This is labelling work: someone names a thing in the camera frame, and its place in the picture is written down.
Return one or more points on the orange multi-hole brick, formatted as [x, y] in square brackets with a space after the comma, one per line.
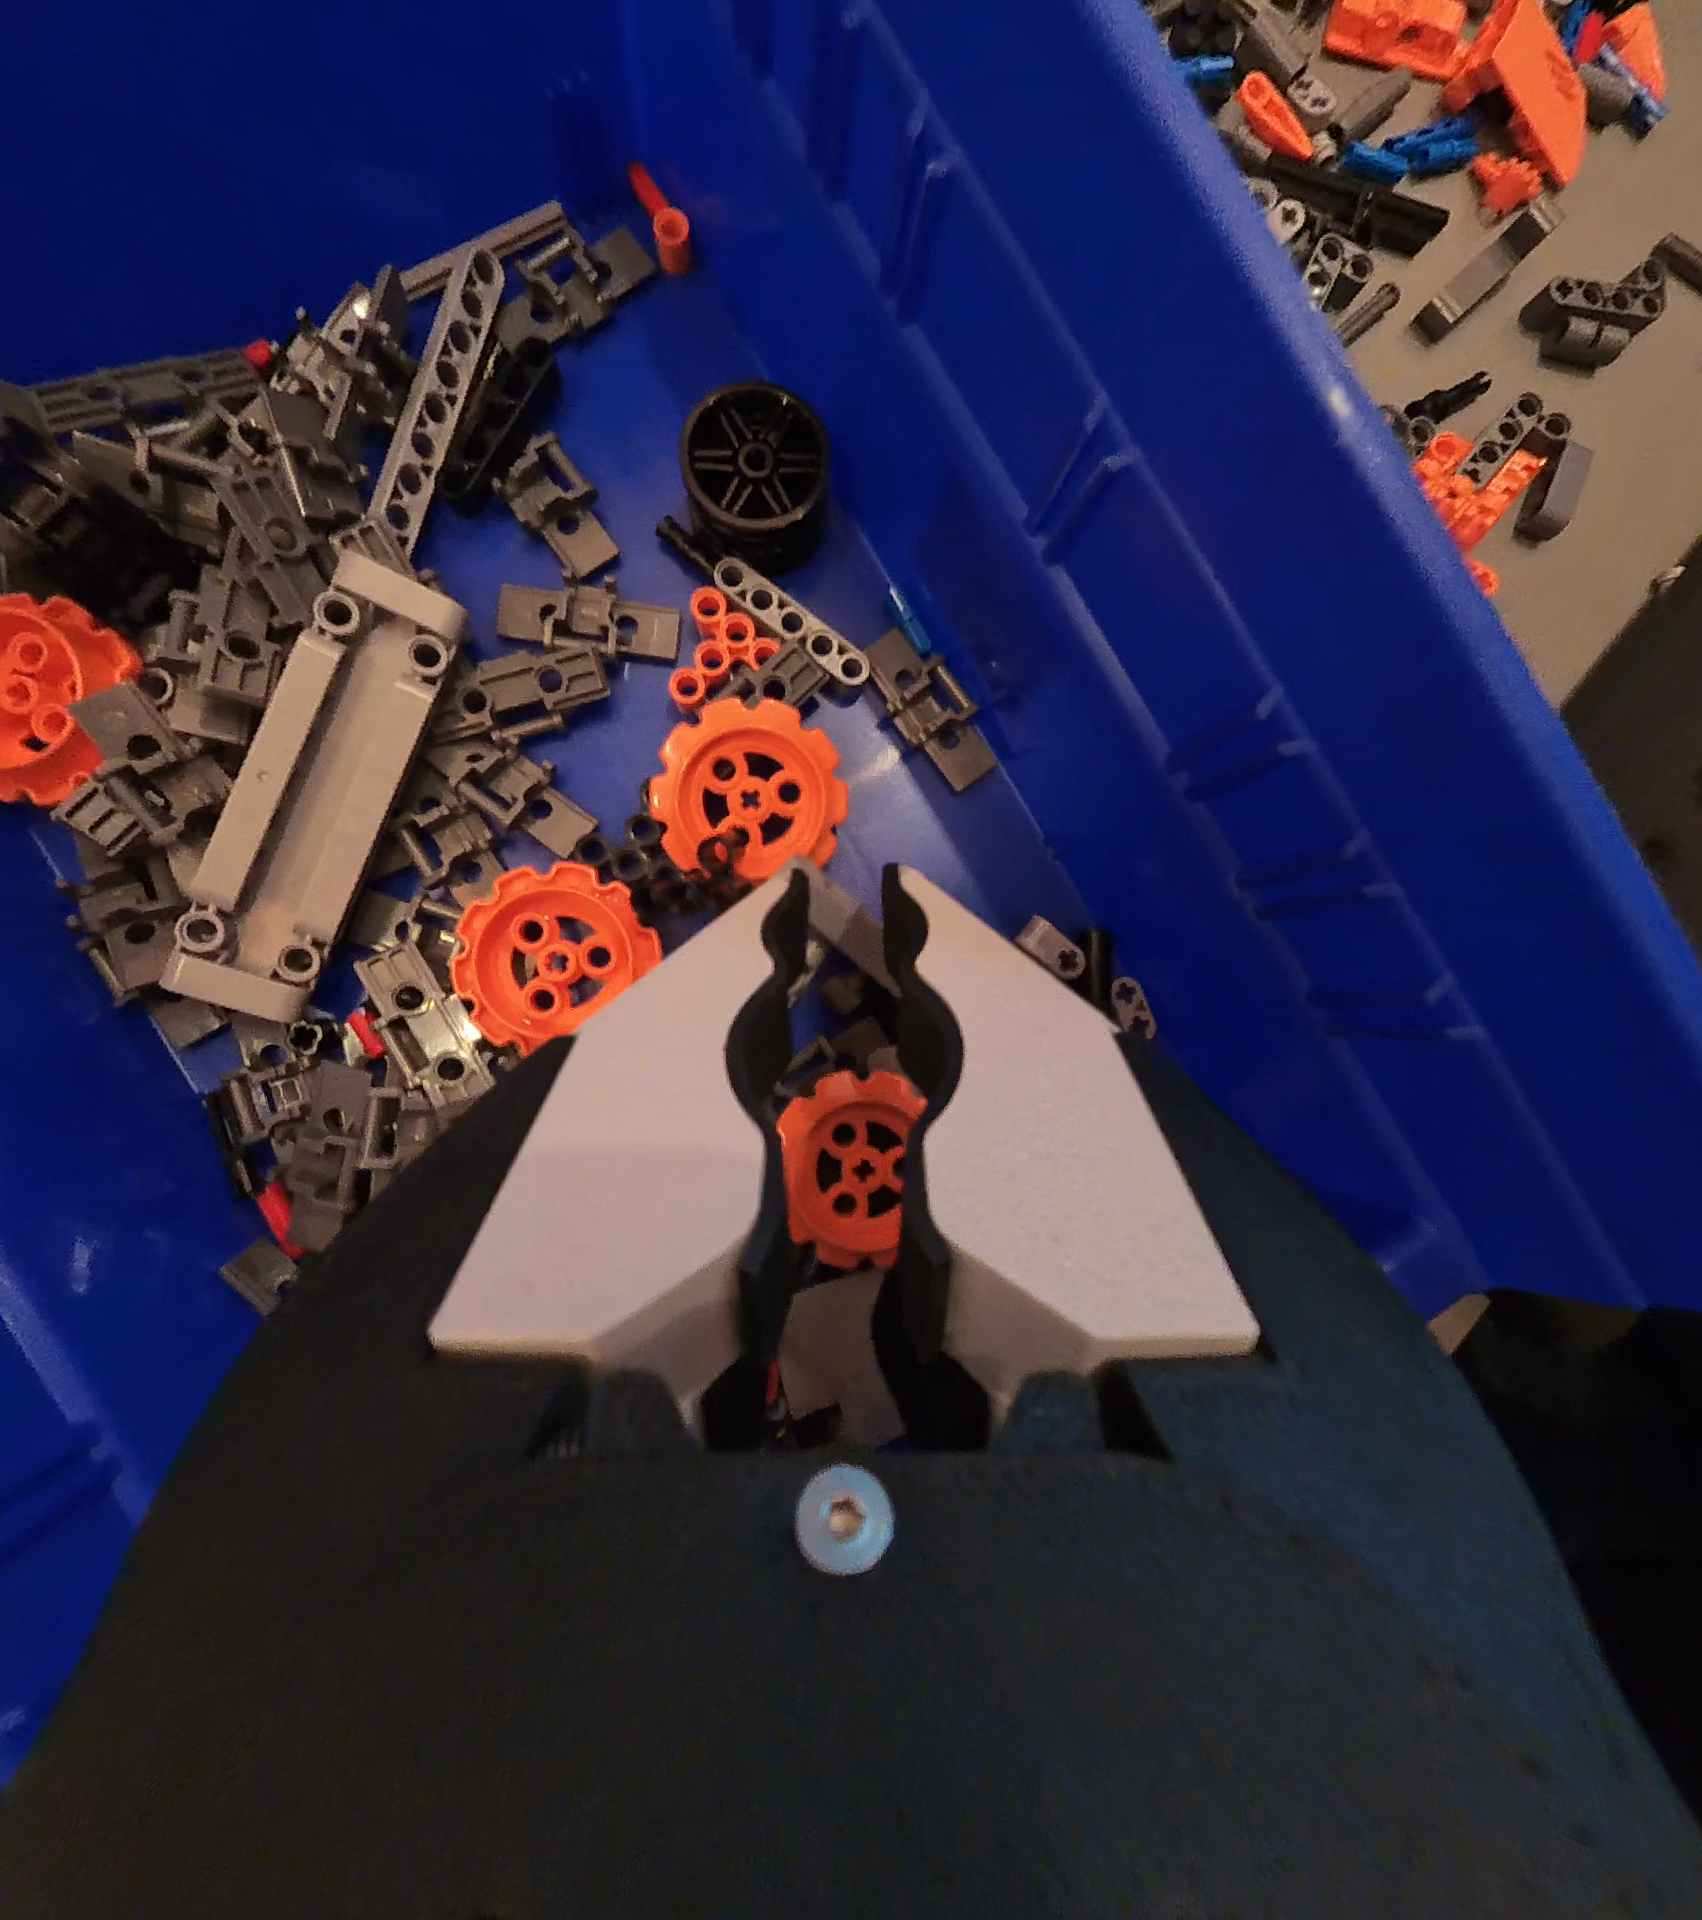
[724, 647]

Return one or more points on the blue plastic bin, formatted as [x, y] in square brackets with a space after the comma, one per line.
[1090, 526]

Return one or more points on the dark grey long holed beam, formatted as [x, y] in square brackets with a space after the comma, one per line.
[440, 399]

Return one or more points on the orange toothed wheel brick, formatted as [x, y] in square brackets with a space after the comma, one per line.
[17, 698]
[551, 960]
[748, 789]
[851, 1164]

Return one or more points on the pile of loose brick parts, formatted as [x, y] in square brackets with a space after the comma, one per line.
[1464, 150]

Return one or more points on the black wheel rim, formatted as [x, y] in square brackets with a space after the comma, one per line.
[755, 473]

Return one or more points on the pile of dark grey brick parts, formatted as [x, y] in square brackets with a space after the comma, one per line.
[235, 497]

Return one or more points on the grey long panel brick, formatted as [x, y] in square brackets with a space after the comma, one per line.
[310, 782]

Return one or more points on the small orange pin brick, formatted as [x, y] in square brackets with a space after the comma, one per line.
[664, 223]

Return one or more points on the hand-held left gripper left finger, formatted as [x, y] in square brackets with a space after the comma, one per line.
[595, 1201]

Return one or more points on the light grey holed brick beam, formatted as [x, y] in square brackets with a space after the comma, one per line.
[791, 617]

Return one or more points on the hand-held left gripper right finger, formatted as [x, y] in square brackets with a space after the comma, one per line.
[1090, 1201]

